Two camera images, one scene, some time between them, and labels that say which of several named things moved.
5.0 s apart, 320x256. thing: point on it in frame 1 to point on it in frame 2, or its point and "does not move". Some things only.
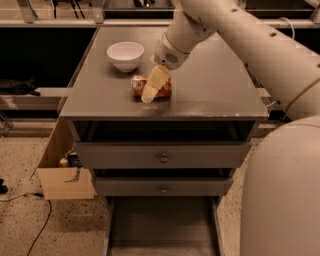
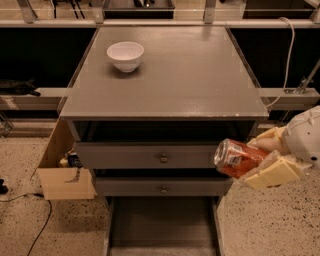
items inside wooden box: (71, 160) does not move
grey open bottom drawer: (164, 226) does not move
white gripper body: (167, 53) to (304, 136)
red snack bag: (139, 82) to (235, 159)
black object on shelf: (18, 87) does not move
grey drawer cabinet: (186, 141) does not move
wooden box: (63, 183) does not move
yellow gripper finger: (157, 78) to (274, 170)
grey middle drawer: (163, 186) does not move
